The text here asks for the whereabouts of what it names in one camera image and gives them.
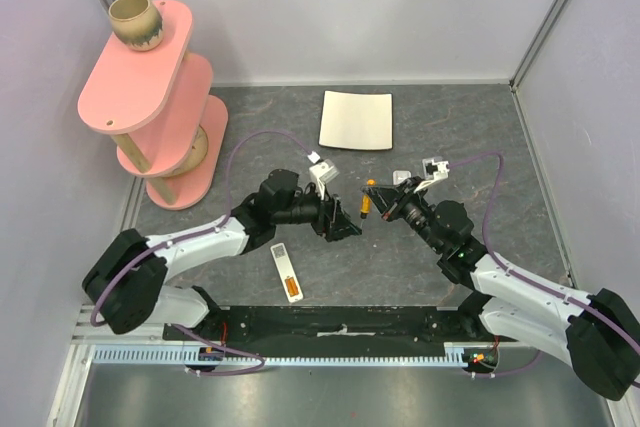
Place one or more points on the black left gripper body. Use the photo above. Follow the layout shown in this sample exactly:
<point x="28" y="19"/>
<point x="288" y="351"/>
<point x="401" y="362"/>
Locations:
<point x="324" y="223"/>

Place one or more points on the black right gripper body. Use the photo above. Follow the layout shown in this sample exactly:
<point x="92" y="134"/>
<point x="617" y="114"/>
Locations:
<point x="400" y="200"/>

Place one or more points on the black remote control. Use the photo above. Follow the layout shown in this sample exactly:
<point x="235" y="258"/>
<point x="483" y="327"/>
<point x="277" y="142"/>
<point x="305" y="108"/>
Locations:
<point x="338" y="225"/>

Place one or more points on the orange handle screwdriver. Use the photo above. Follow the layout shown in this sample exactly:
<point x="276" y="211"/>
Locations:
<point x="365" y="207"/>

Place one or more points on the orange battery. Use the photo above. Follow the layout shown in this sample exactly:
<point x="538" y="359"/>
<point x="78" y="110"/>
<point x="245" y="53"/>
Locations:
<point x="286" y="283"/>
<point x="293" y="287"/>

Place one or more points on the white remote control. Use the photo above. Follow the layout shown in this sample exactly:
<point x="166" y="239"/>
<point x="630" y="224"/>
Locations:
<point x="285" y="269"/>

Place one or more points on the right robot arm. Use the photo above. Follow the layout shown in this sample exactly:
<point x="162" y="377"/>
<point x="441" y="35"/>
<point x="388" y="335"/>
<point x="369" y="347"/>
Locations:
<point x="597" y="335"/>

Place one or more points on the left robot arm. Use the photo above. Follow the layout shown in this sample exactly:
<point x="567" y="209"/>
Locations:
<point x="128" y="284"/>

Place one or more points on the small white box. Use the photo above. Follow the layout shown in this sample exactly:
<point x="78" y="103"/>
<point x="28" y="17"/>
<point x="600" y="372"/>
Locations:
<point x="399" y="176"/>

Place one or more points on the white square plate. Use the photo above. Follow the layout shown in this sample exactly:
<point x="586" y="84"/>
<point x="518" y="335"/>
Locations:
<point x="352" y="121"/>

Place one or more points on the beige cup on lower shelf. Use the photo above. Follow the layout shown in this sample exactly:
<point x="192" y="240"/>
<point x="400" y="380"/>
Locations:
<point x="197" y="153"/>

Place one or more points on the pink three tier shelf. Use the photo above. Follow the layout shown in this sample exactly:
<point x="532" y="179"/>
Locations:
<point x="151" y="104"/>

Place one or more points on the beige ceramic mug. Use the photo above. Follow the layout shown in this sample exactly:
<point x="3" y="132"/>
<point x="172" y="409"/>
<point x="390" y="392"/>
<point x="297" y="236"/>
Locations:
<point x="138" y="24"/>

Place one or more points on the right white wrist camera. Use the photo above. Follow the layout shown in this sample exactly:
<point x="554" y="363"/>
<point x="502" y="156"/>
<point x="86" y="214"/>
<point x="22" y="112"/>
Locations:
<point x="436" y="170"/>

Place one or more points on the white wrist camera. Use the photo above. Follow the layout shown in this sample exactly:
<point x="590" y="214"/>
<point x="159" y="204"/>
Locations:
<point x="436" y="170"/>
<point x="321" y="172"/>

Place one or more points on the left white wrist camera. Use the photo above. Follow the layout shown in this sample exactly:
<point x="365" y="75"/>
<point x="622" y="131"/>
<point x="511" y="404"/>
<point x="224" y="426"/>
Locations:
<point x="321" y="172"/>

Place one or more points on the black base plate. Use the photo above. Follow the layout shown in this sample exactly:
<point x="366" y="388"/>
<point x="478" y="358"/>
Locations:
<point x="377" y="330"/>

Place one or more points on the light blue cable duct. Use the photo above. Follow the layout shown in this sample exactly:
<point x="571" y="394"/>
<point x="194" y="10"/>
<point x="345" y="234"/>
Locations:
<point x="195" y="356"/>

